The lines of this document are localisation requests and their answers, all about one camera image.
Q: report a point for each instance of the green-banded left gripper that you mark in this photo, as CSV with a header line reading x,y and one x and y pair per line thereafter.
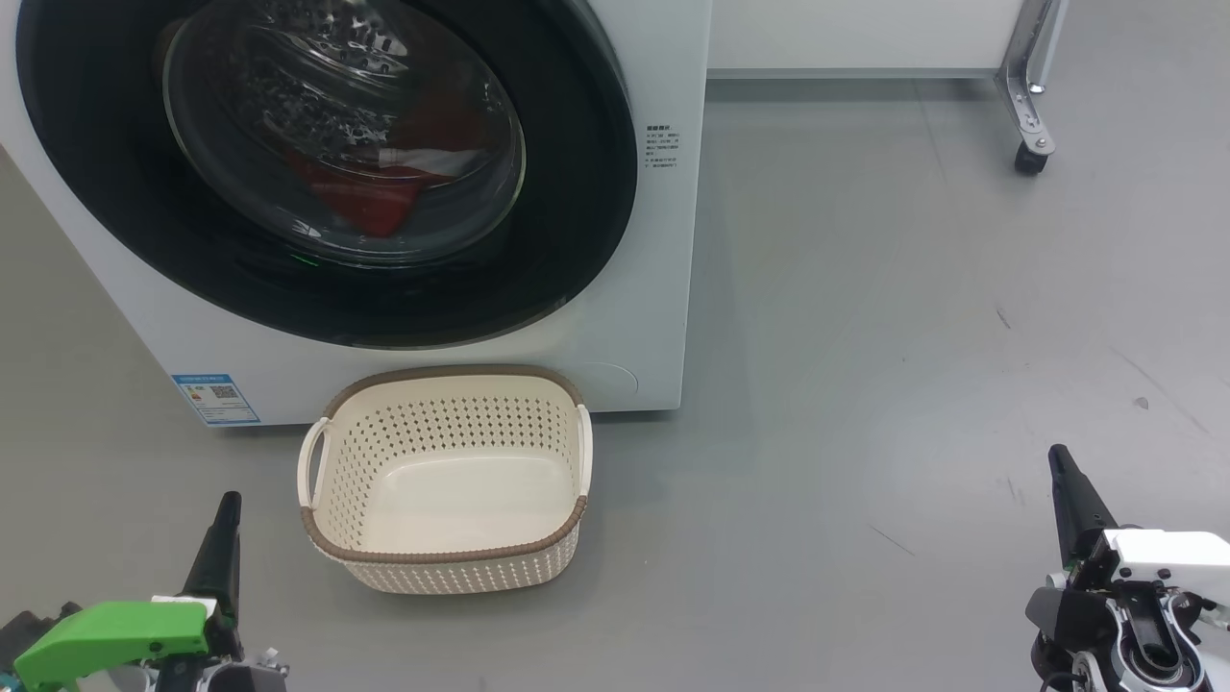
x,y
115,630

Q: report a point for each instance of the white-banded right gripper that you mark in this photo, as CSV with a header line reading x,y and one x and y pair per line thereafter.
x,y
1168,557

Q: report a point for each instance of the red and white garment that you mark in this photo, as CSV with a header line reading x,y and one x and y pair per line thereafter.
x,y
375,202

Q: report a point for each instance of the black round glass washer door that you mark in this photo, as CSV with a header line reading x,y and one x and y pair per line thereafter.
x,y
577,192

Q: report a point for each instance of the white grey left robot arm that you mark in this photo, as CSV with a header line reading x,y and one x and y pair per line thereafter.
x,y
231,679

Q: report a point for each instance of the cream perforated laundry basket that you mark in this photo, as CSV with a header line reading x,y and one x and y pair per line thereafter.
x,y
452,500

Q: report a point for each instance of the white front-load washing machine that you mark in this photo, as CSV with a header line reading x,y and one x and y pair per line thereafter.
x,y
653,288

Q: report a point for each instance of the blue energy label sticker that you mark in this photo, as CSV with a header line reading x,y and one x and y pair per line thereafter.
x,y
216,399

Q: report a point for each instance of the silver metal furniture leg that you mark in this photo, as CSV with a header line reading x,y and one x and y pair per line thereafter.
x,y
1023,86

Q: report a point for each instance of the white cabinet panel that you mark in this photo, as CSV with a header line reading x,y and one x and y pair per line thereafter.
x,y
865,34

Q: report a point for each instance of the small printed text label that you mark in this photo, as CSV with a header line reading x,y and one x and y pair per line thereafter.
x,y
662,146

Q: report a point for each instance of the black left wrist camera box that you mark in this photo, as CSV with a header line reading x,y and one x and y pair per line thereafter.
x,y
38,630

